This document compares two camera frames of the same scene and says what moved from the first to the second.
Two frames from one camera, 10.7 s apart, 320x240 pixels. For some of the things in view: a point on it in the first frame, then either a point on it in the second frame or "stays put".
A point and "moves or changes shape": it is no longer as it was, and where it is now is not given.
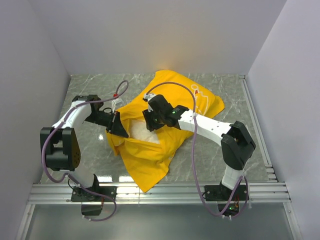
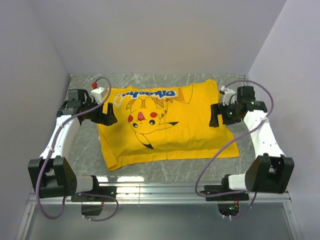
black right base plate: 222,194 stays put
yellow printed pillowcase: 147,162 moves or changes shape
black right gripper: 151,125 → 216,109
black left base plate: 91,205 stays put
